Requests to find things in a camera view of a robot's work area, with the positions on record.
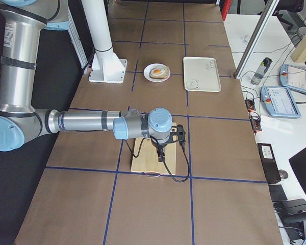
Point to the aluminium frame post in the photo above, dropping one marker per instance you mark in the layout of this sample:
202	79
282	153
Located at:
263	20

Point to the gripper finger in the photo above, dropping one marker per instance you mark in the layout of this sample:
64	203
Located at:
161	157

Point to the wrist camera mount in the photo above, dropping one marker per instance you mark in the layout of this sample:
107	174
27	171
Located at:
177	134

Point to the clear water bottle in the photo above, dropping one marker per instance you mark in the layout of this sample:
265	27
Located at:
260	72

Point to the bottom bread slice on plate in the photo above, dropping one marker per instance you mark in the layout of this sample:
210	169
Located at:
164	75

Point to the black power box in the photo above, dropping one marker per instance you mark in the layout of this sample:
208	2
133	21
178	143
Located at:
268	163

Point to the orange black connector strip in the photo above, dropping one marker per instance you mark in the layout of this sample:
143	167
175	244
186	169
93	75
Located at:
254	117

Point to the teach pendant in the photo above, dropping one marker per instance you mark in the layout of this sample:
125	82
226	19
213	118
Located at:
293	77
279	102

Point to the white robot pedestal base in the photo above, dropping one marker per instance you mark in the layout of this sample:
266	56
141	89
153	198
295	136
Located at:
106	66

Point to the fried egg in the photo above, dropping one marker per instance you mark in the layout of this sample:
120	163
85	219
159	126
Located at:
157	72

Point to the cream bear serving tray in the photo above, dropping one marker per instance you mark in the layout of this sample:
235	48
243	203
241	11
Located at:
201	74

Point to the far teach pendant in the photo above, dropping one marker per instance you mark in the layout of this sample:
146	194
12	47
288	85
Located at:
293	77

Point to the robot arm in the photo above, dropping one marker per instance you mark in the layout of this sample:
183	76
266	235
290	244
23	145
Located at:
20	122

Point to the near teach pendant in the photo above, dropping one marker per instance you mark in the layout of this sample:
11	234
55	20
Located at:
279	102

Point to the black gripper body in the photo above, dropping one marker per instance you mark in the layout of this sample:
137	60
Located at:
160	147

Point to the wooden cutting board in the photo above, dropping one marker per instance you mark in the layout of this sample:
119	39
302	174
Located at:
147	161

